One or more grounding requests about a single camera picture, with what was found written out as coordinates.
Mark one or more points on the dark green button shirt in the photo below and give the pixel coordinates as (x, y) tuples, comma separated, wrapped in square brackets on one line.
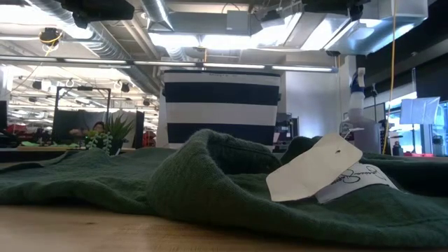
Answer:
[(175, 182)]

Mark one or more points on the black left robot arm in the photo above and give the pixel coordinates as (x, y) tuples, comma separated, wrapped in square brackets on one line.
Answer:
[(101, 8)]

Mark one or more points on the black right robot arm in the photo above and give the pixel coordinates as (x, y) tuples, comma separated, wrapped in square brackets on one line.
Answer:
[(332, 7)]

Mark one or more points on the navy white striped fabric bin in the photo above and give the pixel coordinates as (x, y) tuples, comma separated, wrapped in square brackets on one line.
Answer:
[(220, 113)]

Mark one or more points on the LED light bar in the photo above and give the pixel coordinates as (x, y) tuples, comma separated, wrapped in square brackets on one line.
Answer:
[(168, 63)]

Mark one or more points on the white paper hang tag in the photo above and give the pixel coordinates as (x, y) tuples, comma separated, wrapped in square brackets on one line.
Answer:
[(308, 171)]

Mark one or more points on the small green succulent plant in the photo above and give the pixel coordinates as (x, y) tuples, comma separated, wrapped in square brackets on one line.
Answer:
[(117, 129)]

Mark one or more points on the person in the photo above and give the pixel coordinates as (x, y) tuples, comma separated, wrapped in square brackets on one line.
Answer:
[(99, 126)]

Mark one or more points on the clear spray bottle blue nozzle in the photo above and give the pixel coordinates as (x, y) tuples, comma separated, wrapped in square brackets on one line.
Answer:
[(357, 122)]

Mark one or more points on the white printed garment label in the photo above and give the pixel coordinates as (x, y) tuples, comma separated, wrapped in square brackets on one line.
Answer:
[(357, 178)]

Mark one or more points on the white tilted screen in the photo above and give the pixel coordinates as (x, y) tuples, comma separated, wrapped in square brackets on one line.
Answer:
[(420, 110)]

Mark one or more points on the black rectangular stand frame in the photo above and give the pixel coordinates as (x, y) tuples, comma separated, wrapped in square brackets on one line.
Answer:
[(57, 105)]

